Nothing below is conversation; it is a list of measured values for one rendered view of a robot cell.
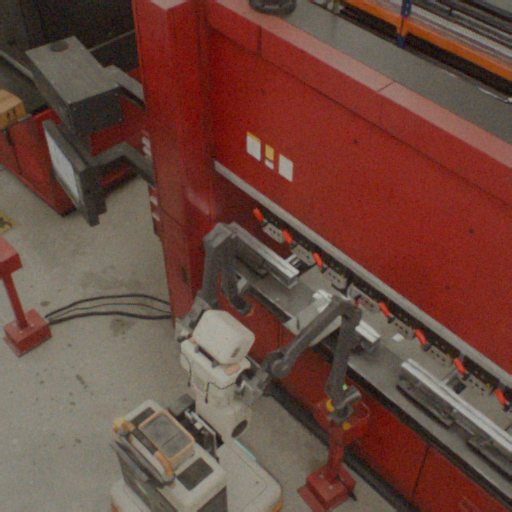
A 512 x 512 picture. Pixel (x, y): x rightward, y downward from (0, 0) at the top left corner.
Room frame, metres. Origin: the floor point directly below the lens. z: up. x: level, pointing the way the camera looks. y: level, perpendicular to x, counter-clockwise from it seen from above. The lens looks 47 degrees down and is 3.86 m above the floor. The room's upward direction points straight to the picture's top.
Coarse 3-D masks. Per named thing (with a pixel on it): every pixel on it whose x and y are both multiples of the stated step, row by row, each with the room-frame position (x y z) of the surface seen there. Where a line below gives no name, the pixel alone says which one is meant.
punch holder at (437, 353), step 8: (424, 336) 1.98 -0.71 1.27; (432, 336) 1.95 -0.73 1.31; (440, 336) 1.93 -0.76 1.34; (432, 344) 1.94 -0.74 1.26; (440, 344) 1.92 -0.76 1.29; (448, 344) 1.89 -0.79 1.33; (424, 352) 1.96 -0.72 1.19; (432, 352) 1.94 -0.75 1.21; (440, 352) 1.91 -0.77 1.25; (448, 352) 1.89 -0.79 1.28; (456, 352) 1.90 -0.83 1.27; (440, 360) 1.90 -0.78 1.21; (448, 360) 1.88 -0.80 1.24
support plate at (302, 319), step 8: (312, 304) 2.38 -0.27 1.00; (320, 304) 2.38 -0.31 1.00; (304, 312) 2.33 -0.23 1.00; (312, 312) 2.33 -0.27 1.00; (296, 320) 2.28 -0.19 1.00; (304, 320) 2.28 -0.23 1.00; (336, 320) 2.28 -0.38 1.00; (288, 328) 2.24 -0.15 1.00; (296, 328) 2.23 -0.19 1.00; (328, 328) 2.23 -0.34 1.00; (320, 336) 2.19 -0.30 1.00; (312, 344) 2.14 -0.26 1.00
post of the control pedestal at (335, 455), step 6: (330, 438) 1.93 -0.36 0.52; (330, 444) 1.92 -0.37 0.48; (330, 450) 1.92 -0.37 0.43; (336, 450) 1.89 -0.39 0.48; (342, 450) 1.91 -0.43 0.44; (330, 456) 1.91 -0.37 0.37; (336, 456) 1.89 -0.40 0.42; (342, 456) 1.91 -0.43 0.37; (330, 462) 1.91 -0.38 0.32; (336, 462) 1.89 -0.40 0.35; (330, 468) 1.90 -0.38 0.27; (336, 468) 1.90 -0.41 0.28; (330, 474) 1.90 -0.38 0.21; (330, 480) 1.89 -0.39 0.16; (336, 480) 1.90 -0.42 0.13
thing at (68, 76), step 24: (48, 48) 3.13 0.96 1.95; (72, 48) 3.13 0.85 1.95; (48, 72) 2.93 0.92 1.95; (72, 72) 2.93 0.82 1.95; (96, 72) 2.93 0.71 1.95; (48, 96) 2.93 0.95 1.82; (72, 96) 2.75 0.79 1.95; (96, 96) 2.76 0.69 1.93; (120, 96) 2.83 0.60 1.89; (72, 120) 2.70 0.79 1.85; (96, 120) 2.75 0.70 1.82; (120, 120) 2.81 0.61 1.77
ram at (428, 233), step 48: (240, 48) 2.83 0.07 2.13; (240, 96) 2.83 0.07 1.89; (288, 96) 2.61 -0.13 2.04; (240, 144) 2.83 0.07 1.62; (288, 144) 2.60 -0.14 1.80; (336, 144) 2.41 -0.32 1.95; (384, 144) 2.24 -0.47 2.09; (288, 192) 2.60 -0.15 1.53; (336, 192) 2.39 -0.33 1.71; (384, 192) 2.21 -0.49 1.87; (432, 192) 2.06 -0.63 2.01; (480, 192) 1.93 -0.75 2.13; (336, 240) 2.37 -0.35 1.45; (384, 240) 2.19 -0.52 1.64; (432, 240) 2.03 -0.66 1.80; (480, 240) 1.89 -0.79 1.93; (432, 288) 1.99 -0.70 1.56; (480, 288) 1.85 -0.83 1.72; (480, 336) 1.81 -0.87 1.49
